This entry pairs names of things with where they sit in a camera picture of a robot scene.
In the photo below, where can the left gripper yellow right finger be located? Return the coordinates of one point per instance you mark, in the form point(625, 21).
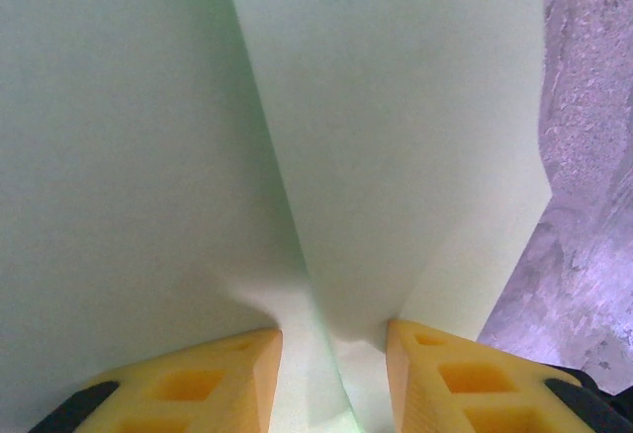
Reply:
point(470, 388)

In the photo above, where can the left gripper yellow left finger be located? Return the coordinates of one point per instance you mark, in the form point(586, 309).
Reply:
point(198, 388)

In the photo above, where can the light green paper sheet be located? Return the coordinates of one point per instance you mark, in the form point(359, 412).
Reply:
point(198, 131)

